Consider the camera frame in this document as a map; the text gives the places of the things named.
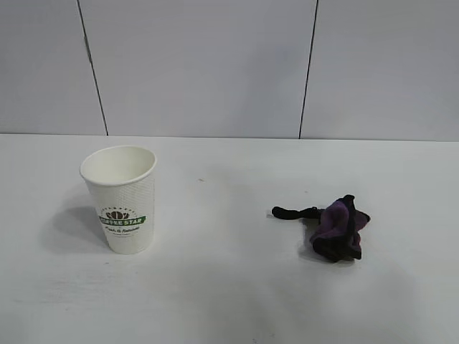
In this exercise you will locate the white paper coffee cup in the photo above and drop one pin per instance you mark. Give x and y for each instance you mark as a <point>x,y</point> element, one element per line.
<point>125,200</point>

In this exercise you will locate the purple and black cloth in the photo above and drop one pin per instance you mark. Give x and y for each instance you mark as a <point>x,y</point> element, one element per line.
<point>333,229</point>

